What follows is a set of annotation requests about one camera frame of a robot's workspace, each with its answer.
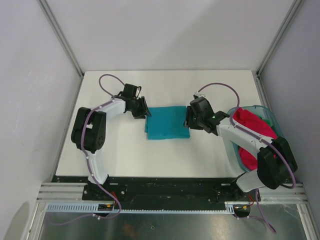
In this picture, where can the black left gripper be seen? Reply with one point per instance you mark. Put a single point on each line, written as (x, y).
(143, 111)

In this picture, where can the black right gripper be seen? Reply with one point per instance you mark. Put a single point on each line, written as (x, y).
(188, 122)

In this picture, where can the teal t-shirt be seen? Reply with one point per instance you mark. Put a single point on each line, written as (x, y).
(166, 122)

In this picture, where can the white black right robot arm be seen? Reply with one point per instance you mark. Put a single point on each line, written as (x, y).
(275, 160)

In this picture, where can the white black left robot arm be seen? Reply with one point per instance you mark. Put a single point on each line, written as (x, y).
(89, 129)

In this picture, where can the magenta red t-shirt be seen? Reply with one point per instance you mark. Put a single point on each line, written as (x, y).
(255, 123)

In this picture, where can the clear blue plastic bin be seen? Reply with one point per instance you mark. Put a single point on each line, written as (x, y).
(232, 148)

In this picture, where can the green t-shirt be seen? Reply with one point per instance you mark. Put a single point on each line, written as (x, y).
(268, 122)

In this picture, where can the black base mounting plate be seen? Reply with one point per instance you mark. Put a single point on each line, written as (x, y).
(168, 192)

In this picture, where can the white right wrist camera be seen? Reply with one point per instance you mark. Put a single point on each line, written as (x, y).
(197, 95)

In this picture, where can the right aluminium corner post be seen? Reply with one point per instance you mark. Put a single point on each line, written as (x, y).
(284, 27)

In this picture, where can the aluminium corner post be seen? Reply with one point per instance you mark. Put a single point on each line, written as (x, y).
(48, 13)
(284, 27)

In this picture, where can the white slotted cable duct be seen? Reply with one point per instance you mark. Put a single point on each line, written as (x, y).
(104, 208)

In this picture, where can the aluminium frame rail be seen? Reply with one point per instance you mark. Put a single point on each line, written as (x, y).
(60, 192)

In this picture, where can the left aluminium corner post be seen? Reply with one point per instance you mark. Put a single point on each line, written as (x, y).
(48, 13)

